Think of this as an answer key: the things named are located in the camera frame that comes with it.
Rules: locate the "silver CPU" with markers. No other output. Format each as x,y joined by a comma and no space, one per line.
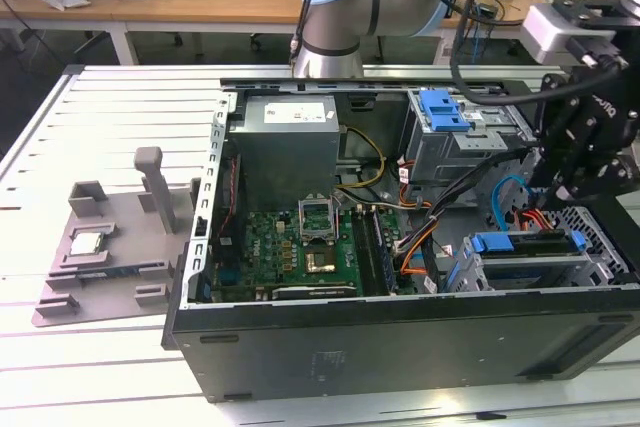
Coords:
86,246

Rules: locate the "grey optical drive cage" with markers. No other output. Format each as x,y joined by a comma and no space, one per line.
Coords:
450,157

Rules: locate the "grey power supply unit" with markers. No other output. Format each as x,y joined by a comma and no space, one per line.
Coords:
285,157

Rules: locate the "black case fan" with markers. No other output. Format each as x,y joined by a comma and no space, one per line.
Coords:
227,207

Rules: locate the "black open PC case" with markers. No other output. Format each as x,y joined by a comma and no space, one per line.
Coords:
400,347

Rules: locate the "black RAM slot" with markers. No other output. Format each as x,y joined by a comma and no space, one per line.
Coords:
375,252
368,252
361,252

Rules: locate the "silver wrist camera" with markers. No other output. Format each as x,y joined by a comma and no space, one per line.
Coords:
545,32

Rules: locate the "black graphics card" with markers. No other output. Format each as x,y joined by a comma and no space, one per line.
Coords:
315,292

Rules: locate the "grey disk bay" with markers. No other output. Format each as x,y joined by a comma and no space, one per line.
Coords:
530,259

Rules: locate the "long wooden desk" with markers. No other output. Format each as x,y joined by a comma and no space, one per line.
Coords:
200,2

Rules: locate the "hard disk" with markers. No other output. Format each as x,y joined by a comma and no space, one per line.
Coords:
492,243

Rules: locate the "blue installed RAM stick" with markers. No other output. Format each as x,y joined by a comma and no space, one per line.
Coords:
386,257

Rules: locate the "green RAM stick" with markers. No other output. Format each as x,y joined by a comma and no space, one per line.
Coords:
115,272

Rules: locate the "black camera bracket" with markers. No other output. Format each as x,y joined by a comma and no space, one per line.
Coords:
585,9

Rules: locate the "grey parts rack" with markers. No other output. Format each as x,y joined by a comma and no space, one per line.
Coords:
125,227

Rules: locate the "blue plastic drive latch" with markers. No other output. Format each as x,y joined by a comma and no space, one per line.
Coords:
442,114

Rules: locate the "green motherboard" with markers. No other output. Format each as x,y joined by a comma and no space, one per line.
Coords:
270,242

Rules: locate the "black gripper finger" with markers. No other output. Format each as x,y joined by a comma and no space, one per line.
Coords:
560,112
605,177

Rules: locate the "small wooden desk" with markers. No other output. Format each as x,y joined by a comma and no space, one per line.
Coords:
60,17

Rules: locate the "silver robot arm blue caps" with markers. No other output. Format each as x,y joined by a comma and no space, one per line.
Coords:
340,2

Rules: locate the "CPU socket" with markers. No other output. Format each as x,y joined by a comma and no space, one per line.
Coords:
320,229

